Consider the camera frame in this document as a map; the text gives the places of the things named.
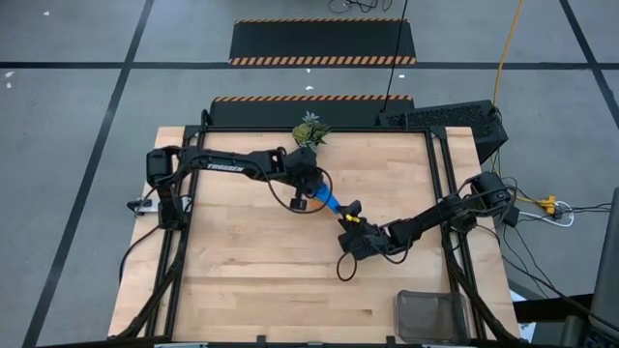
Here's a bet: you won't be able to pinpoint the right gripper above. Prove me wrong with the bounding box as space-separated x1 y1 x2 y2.
337 199 396 261

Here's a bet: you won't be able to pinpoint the small blue measuring cup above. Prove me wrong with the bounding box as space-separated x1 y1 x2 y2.
311 185 347 216

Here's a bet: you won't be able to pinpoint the grey transparent basket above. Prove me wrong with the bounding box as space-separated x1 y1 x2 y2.
395 289 471 345

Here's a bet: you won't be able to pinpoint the potted succulent plant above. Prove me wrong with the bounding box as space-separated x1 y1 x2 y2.
292 110 333 151

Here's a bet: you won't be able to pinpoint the black ramp two hazard stripes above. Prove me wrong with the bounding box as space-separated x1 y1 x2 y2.
227 17 418 67

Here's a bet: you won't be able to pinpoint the black perforated computer case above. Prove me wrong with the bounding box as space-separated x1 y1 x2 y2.
376 100 509 164

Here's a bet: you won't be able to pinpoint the yellow power plug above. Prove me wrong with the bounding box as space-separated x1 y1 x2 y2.
534 194 558 217

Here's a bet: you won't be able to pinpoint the black floor stand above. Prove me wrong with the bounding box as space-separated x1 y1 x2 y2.
512 293 596 348

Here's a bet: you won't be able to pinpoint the grey panel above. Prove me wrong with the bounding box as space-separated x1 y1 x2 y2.
590 187 619 339

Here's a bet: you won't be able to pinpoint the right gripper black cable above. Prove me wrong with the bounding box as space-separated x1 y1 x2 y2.
336 250 359 282

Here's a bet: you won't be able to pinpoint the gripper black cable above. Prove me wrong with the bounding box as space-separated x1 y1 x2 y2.
265 163 335 215
336 250 359 282

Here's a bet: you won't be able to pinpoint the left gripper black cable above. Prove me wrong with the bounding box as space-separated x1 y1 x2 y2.
265 163 335 215

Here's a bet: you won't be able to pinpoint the black metal table frame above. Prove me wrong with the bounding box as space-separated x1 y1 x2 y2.
113 109 521 348

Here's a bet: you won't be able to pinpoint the black hanging cable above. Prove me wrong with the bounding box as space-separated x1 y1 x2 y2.
383 0 411 113

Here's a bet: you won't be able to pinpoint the black coiled floor cable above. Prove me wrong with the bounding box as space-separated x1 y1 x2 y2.
328 0 394 15

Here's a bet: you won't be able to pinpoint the black floor cable bundle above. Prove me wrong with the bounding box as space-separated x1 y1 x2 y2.
500 224 619 334

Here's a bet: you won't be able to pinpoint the white cable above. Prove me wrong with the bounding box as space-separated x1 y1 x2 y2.
519 200 575 228

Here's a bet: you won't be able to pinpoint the black arm base cable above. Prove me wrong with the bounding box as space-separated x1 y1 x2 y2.
118 225 163 286

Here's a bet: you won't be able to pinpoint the thick yellow hanging cable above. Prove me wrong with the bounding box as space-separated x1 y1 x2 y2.
491 0 526 108

